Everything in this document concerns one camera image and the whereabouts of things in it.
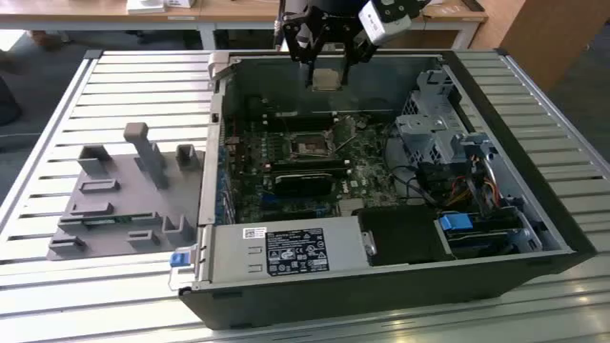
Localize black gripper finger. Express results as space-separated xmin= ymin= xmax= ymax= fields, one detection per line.
xmin=281 ymin=9 xmax=336 ymax=87
xmin=336 ymin=20 xmax=378 ymax=89

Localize silver square CPU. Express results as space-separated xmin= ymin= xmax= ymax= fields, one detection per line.
xmin=310 ymin=67 xmax=345 ymax=92

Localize CPU socket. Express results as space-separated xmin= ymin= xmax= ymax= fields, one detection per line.
xmin=288 ymin=132 xmax=333 ymax=159

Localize metal drive cage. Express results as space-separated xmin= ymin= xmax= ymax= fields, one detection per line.
xmin=396 ymin=69 xmax=496 ymax=167

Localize green motherboard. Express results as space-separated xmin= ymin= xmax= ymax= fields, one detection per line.
xmin=224 ymin=106 xmax=398 ymax=224

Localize wooden cabinet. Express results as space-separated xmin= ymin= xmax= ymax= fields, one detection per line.
xmin=469 ymin=0 xmax=610 ymax=94

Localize graphics card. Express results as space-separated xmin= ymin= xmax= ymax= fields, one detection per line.
xmin=273 ymin=173 xmax=336 ymax=199

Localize wooden desk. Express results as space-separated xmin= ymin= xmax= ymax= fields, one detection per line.
xmin=0 ymin=0 xmax=491 ymax=51

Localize silver chipset heatsink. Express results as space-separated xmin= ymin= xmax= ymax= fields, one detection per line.
xmin=340 ymin=199 xmax=365 ymax=216

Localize black plastic shroud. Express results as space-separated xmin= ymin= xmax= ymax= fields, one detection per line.
xmin=357 ymin=206 xmax=456 ymax=267

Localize blue disk carrier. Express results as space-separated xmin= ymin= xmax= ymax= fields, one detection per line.
xmin=441 ymin=213 xmax=473 ymax=233

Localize brown shoe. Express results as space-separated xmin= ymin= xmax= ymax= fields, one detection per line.
xmin=29 ymin=30 xmax=73 ymax=46

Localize grey parts rack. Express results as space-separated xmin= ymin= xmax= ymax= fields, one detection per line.
xmin=46 ymin=122 xmax=208 ymax=262

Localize silver power supply unit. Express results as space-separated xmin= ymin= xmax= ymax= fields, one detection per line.
xmin=209 ymin=216 xmax=372 ymax=284

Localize green RAM stick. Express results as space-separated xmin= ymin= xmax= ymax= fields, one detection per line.
xmin=83 ymin=213 xmax=159 ymax=227

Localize metal disk bay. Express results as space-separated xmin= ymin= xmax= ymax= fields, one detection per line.
xmin=433 ymin=205 xmax=545 ymax=260

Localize black PC case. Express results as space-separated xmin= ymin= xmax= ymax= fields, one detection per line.
xmin=169 ymin=49 xmax=600 ymax=329

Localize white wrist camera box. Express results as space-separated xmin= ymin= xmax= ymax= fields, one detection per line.
xmin=357 ymin=0 xmax=414 ymax=46

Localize thick black cable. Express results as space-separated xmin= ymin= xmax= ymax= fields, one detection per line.
xmin=389 ymin=164 xmax=442 ymax=210

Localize coloured power wire bundle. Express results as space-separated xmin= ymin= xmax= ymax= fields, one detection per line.
xmin=448 ymin=153 xmax=505 ymax=212

